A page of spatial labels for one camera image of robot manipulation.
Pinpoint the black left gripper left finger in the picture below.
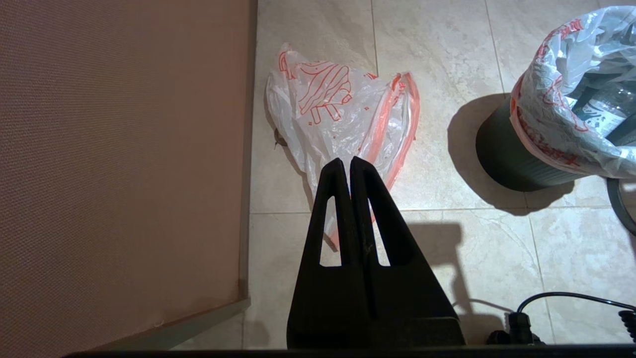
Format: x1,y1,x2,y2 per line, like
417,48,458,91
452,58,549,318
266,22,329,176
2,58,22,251
287,158,371,323

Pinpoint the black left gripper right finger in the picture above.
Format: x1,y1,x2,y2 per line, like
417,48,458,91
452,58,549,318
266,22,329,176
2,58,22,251
350,156,459,323

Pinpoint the black trash bin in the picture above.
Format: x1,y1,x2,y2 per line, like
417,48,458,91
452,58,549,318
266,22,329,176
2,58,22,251
476,94,587,192

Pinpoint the white garbage bag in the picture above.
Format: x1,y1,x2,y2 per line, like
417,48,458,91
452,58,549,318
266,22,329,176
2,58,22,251
509,6,636,179

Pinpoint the white liner bag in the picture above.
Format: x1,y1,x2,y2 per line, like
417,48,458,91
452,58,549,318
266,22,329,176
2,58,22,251
266,42,421,252

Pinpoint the clear plastic water bottle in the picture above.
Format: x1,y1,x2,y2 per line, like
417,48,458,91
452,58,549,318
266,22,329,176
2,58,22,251
571,80,636,142

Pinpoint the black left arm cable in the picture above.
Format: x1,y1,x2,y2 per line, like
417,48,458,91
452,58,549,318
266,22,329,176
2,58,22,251
487,291,636,346

